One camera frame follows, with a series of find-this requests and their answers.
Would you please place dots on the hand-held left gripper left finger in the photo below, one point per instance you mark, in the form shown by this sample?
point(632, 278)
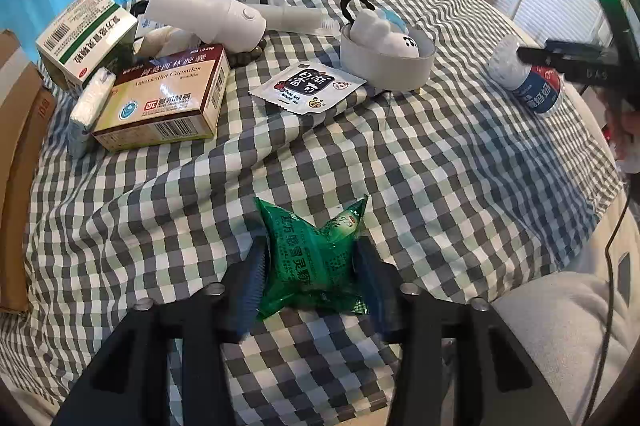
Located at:
point(252, 278)

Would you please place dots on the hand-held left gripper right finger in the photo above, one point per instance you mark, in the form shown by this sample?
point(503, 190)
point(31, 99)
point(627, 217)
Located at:
point(372, 283)

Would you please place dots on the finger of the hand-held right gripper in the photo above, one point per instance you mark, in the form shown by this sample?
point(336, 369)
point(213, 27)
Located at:
point(575, 58)

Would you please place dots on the small blue label bottle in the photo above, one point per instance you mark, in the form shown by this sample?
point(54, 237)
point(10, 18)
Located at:
point(537, 91)

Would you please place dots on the green medicine sachet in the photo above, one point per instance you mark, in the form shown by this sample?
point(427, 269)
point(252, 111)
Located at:
point(310, 256)

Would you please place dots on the white round bowl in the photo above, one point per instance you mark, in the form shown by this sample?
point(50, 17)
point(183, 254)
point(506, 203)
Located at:
point(380, 71)

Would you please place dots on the brown white medicine box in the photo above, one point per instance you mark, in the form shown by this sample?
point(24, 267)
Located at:
point(165, 101)

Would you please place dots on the white snack packet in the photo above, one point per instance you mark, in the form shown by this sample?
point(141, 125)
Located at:
point(305, 86)

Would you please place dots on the white plush toy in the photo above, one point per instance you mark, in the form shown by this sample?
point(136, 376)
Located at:
point(375, 31)

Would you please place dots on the white tissue pack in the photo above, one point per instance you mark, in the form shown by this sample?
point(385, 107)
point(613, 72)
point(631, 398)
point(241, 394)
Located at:
point(87, 111)

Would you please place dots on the white cylindrical handheld device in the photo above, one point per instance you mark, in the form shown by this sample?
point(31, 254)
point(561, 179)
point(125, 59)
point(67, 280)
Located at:
point(210, 16)

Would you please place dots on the brown cardboard box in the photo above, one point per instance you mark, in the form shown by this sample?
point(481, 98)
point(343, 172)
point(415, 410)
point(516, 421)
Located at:
point(20, 146)

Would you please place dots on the green white medicine box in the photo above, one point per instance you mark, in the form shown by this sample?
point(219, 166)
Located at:
point(85, 36)

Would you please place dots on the grey white checkered cloth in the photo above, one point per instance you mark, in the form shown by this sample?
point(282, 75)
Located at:
point(400, 156)

